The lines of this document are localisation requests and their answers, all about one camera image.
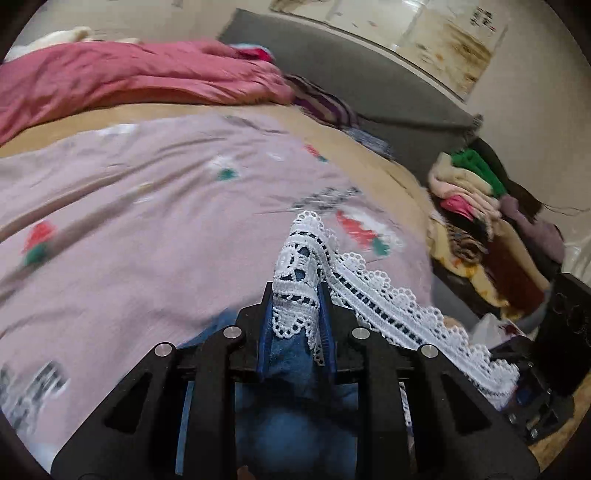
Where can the pile of folded clothes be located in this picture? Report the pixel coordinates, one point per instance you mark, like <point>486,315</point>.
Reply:
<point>489,242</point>

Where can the purple striped pillow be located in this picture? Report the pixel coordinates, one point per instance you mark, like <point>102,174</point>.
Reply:
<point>319,104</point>

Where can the pink strawberry print blanket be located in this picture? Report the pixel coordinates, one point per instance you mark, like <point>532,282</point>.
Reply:
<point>117,239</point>

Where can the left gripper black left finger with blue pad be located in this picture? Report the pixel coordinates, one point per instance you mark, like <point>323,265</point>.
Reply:
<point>173,415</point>

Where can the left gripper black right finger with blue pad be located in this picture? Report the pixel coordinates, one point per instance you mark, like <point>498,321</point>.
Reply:
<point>418,417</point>

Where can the tree painting wall art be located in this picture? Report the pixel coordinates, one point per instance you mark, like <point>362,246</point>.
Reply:
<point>452,41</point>

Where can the grey upholstered headboard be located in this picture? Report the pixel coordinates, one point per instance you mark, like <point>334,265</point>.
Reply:
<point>393,104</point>

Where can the operator hand under gripper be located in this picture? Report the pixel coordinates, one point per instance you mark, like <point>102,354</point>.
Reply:
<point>245,474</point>

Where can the blue denim pants lace trim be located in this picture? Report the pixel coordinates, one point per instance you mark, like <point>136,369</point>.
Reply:
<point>295,423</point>

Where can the red pink quilt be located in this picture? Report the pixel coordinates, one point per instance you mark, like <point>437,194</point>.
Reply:
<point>66,79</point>

